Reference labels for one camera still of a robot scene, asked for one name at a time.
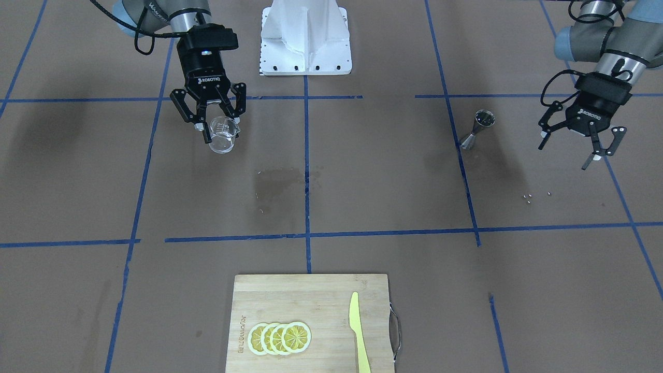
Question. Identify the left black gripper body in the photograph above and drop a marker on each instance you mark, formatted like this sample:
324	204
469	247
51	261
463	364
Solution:
587	117

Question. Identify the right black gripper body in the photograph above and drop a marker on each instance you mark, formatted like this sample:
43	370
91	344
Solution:
203	72

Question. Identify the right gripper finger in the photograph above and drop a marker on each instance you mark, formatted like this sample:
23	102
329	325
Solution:
198	119
236	103

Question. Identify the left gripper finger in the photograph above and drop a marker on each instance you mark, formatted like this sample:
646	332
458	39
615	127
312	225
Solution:
546	129
598	151

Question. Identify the clear glass measuring cup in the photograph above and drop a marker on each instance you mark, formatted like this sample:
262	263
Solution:
223	132

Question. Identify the steel jigger cup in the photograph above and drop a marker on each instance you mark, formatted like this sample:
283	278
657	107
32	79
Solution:
483	119

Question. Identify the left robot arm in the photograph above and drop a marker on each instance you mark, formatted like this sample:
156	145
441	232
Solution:
622	48

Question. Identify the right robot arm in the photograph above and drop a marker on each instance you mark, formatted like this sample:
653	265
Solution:
148	18

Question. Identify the brown table mat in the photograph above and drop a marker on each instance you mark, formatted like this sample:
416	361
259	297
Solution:
122	231

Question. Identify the wooden cutting board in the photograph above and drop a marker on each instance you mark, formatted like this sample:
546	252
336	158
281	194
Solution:
322	302

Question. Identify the yellow plastic knife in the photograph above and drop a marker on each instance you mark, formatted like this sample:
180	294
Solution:
356	326

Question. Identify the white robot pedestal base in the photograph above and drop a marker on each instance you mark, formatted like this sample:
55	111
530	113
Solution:
301	38

